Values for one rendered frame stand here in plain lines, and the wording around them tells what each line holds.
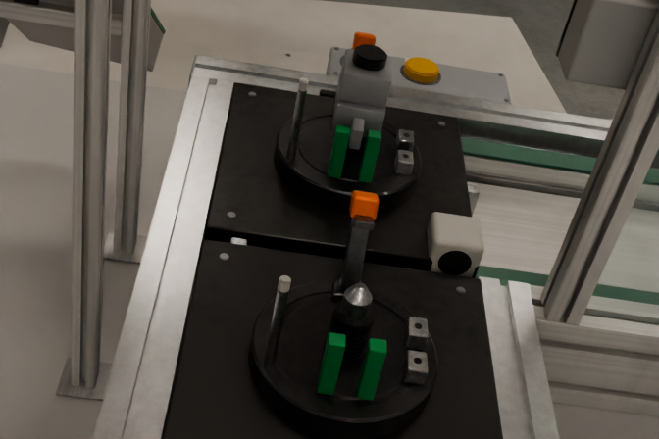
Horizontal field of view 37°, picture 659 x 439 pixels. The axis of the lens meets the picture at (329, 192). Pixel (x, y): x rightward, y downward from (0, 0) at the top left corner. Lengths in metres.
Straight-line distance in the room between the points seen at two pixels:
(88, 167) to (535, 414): 0.38
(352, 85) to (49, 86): 0.46
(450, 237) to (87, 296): 0.31
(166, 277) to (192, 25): 0.61
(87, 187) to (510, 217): 0.48
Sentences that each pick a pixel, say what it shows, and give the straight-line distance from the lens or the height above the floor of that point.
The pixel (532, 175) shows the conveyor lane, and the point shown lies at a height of 0.93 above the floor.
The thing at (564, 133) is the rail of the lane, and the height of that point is 0.96.
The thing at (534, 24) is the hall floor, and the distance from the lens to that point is 3.62.
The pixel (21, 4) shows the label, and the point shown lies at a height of 1.11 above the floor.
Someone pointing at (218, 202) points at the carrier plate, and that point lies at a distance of 0.87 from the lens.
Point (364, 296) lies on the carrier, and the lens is 0.69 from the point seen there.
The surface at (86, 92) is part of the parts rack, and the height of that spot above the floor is 1.15.
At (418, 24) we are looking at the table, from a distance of 1.47.
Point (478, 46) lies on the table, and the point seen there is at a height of 0.86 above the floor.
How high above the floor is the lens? 1.51
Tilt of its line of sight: 37 degrees down
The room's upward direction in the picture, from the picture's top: 12 degrees clockwise
